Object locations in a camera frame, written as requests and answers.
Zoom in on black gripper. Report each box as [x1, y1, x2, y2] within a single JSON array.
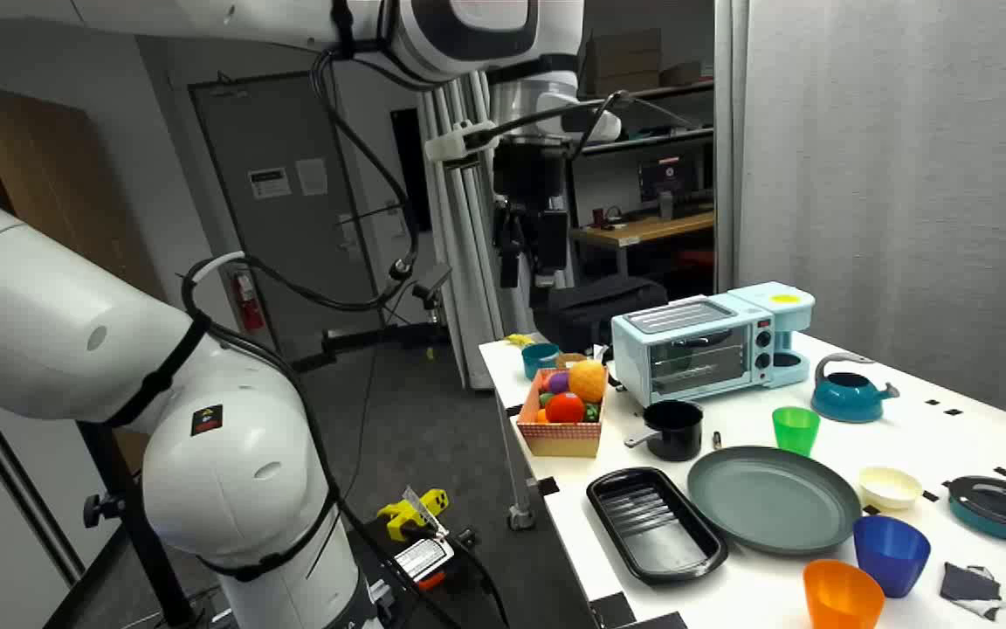
[[494, 136, 574, 310]]

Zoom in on orange plastic cup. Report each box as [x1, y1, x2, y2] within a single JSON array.
[[799, 556, 886, 629]]

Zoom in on blue plastic cup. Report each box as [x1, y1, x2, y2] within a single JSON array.
[[848, 514, 932, 602]]

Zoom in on grey round plate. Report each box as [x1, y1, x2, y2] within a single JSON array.
[[685, 444, 866, 560]]

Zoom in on bunched white curtain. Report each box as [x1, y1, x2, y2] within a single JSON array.
[[419, 72, 509, 396]]

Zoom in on black backpack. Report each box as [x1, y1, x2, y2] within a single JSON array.
[[540, 273, 672, 352]]

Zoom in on teal pot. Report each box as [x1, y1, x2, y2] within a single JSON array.
[[522, 338, 563, 381]]

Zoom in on wooden workbench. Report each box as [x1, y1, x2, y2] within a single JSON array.
[[578, 205, 721, 254]]

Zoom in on red plush tomato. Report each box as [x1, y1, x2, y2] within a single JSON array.
[[540, 389, 592, 425]]

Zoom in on metal storage shelf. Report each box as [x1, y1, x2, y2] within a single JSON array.
[[568, 0, 721, 292]]

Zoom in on light blue toaster oven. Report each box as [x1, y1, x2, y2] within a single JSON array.
[[607, 278, 819, 411]]

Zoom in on orange checked fruit basket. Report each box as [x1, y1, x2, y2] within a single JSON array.
[[514, 367, 607, 461]]

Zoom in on white paper door sign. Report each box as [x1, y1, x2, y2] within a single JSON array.
[[248, 165, 295, 201], [295, 153, 333, 200]]

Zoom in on grey door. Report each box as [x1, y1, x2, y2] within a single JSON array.
[[188, 71, 389, 342]]

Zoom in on red fire extinguisher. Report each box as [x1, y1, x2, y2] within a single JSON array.
[[232, 261, 268, 342]]

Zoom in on yellow tool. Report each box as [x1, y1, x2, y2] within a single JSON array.
[[374, 485, 455, 546]]

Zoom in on black grill tray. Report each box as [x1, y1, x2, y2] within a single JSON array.
[[582, 466, 729, 586]]

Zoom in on green plastic cup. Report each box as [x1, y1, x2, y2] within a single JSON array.
[[769, 403, 824, 461]]

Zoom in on white and red box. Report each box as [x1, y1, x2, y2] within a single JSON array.
[[393, 533, 462, 594]]

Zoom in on large black tape patch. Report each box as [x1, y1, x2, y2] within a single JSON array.
[[588, 589, 635, 629]]

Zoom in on light grey curtain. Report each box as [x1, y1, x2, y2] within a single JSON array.
[[744, 0, 1006, 425]]

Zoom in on black tape strips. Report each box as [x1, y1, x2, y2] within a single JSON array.
[[630, 609, 693, 629]]

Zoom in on cream small bowl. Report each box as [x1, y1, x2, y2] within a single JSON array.
[[857, 466, 925, 516]]

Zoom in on brown wooden board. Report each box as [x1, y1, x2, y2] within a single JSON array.
[[0, 92, 163, 292]]

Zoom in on black metal robot stand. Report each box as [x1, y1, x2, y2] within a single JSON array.
[[47, 422, 199, 629]]

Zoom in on black foil piece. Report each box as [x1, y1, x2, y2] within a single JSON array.
[[940, 560, 1006, 621]]

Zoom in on white cabinet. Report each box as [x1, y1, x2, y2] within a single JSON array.
[[0, 397, 96, 629]]

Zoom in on black pot with handle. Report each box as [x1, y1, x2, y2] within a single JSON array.
[[621, 397, 706, 466]]

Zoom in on white vertical post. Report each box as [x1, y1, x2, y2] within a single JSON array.
[[710, 0, 755, 292]]

